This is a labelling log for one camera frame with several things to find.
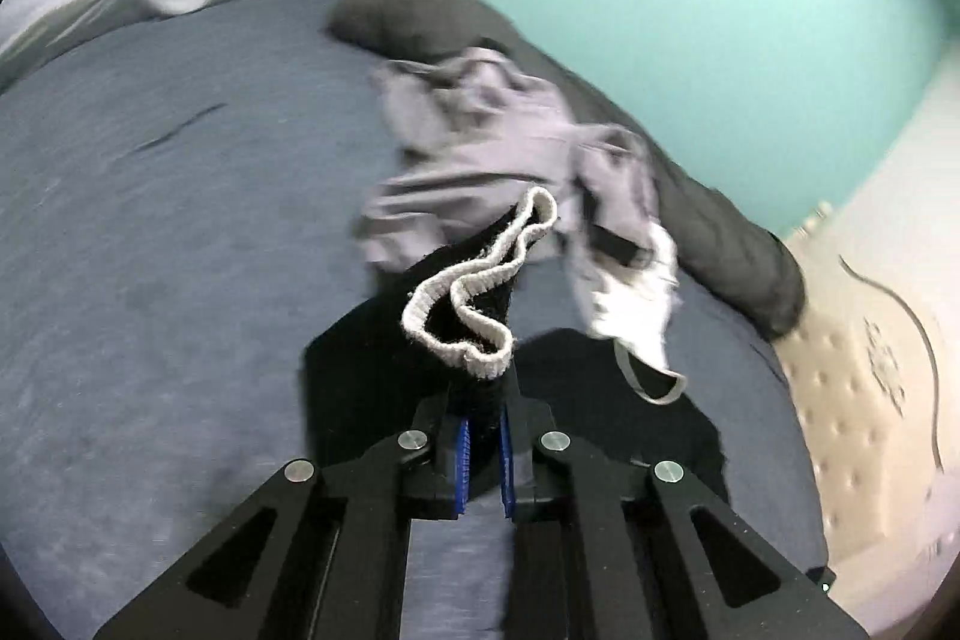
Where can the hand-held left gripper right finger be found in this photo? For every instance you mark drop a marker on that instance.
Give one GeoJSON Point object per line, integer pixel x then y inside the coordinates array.
{"type": "Point", "coordinates": [505, 467]}

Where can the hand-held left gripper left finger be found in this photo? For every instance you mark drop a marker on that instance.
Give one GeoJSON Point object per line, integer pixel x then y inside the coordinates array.
{"type": "Point", "coordinates": [463, 467]}

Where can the black t-shirt white collar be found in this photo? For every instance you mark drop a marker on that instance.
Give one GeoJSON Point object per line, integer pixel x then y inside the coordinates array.
{"type": "Point", "coordinates": [360, 370]}

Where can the white t-shirt with grey trim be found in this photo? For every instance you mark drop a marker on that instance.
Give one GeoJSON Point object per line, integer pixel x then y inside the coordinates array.
{"type": "Point", "coordinates": [630, 310]}

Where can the cream tufted headboard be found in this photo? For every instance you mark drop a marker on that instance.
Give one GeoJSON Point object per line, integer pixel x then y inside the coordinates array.
{"type": "Point", "coordinates": [862, 385]}

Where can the grey jacket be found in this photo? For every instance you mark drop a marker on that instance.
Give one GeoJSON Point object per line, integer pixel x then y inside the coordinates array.
{"type": "Point", "coordinates": [480, 160]}

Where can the blue bed sheet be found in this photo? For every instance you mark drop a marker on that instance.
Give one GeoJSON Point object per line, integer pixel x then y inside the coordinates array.
{"type": "Point", "coordinates": [150, 235]}

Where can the dark grey rolled duvet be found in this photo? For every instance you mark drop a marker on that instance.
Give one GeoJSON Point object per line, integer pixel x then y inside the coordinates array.
{"type": "Point", "coordinates": [420, 10]}

